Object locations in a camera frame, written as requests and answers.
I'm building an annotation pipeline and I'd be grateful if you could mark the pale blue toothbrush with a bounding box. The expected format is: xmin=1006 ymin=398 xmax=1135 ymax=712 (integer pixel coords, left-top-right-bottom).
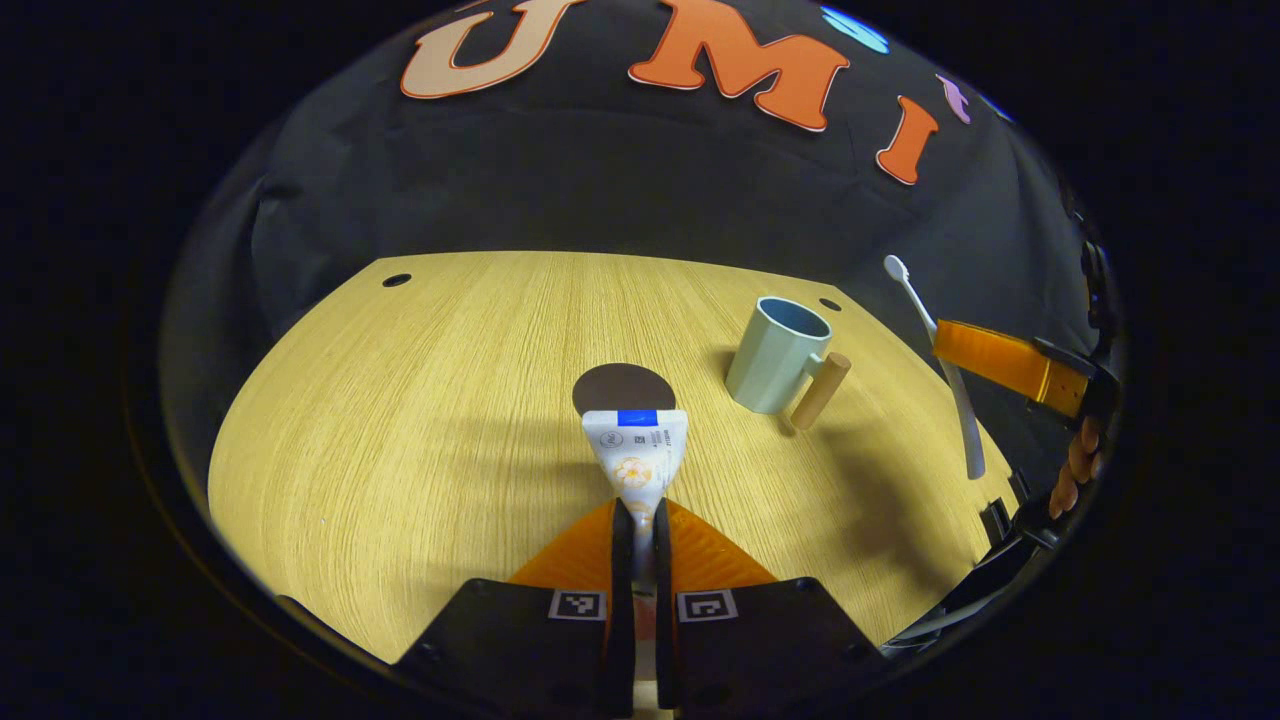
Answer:
xmin=884 ymin=255 xmax=987 ymax=481

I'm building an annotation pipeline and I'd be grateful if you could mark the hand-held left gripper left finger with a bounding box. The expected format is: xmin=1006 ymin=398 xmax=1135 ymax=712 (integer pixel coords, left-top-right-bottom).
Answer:
xmin=395 ymin=498 xmax=636 ymax=719

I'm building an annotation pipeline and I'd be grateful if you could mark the white toothpaste tube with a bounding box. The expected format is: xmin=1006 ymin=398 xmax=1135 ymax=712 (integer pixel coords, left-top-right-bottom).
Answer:
xmin=582 ymin=408 xmax=691 ymax=641

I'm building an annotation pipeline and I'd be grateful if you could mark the dark brown round coaster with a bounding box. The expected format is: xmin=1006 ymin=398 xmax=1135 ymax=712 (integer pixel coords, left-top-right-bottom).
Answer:
xmin=572 ymin=363 xmax=678 ymax=419

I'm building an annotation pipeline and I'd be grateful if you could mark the light blue cup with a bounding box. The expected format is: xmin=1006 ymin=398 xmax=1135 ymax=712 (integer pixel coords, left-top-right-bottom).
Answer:
xmin=726 ymin=296 xmax=853 ymax=433

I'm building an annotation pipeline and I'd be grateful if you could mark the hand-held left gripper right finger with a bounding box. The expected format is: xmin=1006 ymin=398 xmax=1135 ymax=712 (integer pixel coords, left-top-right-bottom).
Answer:
xmin=652 ymin=498 xmax=886 ymax=716

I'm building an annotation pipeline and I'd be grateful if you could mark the black backdrop cloth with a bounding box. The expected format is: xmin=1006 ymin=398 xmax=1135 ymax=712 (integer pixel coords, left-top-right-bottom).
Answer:
xmin=160 ymin=0 xmax=1126 ymax=501

